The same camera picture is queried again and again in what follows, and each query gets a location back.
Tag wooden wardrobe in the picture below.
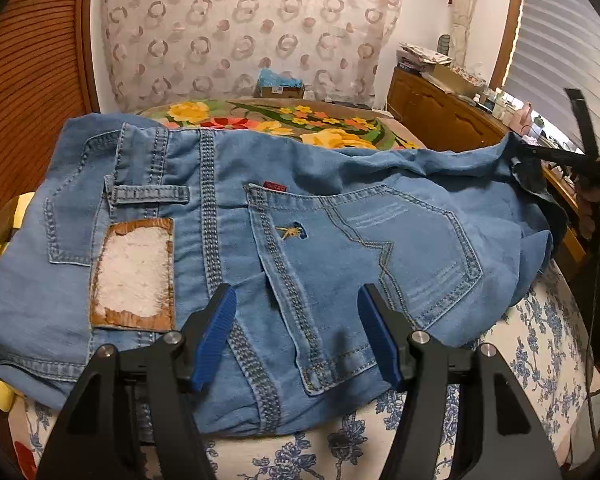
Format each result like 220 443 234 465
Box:
0 0 103 241

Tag white blue floral sheet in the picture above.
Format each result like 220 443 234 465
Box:
10 260 600 480

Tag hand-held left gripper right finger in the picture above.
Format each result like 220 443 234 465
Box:
356 284 565 480

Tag flat beige box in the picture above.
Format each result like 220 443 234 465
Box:
422 64 482 95

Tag wooden cabinet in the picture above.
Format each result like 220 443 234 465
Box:
386 67 596 281

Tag cardboard box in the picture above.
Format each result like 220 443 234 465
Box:
254 82 306 100

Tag group of small bottles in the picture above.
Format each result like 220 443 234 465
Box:
475 85 533 128

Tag stack of papers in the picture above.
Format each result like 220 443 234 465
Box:
397 42 453 73

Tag colourful floral blanket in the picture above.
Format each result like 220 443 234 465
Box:
135 99 426 152

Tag beige window curtain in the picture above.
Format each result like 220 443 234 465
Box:
449 0 482 72

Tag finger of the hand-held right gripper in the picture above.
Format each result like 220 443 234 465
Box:
564 88 600 161
522 144 600 168

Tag blue denim pants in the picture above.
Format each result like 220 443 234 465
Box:
0 114 571 436

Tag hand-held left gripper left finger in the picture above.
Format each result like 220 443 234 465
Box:
36 284 238 480

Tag person's right hand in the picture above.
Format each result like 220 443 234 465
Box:
577 194 600 241

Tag ring patterned lace curtain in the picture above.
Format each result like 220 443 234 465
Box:
87 0 406 113

